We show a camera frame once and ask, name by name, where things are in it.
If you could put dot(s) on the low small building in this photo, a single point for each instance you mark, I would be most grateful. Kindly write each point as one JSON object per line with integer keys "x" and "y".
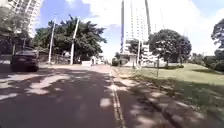
{"x": 128, "y": 60}

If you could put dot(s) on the dark green bushes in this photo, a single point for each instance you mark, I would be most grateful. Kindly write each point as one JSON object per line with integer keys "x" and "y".
{"x": 115, "y": 62}

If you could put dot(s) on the round dark green tree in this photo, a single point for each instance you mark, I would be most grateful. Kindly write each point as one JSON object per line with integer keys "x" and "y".
{"x": 168, "y": 45}

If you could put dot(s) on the large dark green tree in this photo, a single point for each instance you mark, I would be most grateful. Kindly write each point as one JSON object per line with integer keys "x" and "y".
{"x": 86, "y": 36}

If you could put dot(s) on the fence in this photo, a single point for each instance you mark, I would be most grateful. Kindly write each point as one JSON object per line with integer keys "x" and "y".
{"x": 60, "y": 58}

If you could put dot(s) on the dark car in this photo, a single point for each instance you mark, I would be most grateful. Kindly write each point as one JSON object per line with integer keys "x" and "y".
{"x": 25, "y": 60}

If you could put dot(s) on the small tree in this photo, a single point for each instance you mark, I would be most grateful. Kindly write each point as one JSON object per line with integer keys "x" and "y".
{"x": 134, "y": 46}

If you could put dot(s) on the shady tree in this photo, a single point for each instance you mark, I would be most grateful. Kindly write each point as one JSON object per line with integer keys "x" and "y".
{"x": 11, "y": 26}

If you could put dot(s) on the grass verge with dry leaves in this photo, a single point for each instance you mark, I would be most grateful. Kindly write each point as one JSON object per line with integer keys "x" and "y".
{"x": 186, "y": 75}

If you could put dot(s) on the pale leaning pole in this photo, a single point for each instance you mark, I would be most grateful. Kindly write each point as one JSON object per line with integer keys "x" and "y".
{"x": 73, "y": 40}
{"x": 51, "y": 40}

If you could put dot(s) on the pale high-rise building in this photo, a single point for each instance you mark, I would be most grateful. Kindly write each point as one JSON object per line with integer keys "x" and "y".
{"x": 31, "y": 13}

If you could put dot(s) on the grey asphalt road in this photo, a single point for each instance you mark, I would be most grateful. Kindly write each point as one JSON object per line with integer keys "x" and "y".
{"x": 66, "y": 106}

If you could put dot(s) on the trees beside grass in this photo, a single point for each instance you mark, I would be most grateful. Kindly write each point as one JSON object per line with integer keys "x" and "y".
{"x": 218, "y": 36}

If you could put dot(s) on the tall white tower building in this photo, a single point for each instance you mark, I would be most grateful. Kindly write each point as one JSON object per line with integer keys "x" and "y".
{"x": 135, "y": 20}

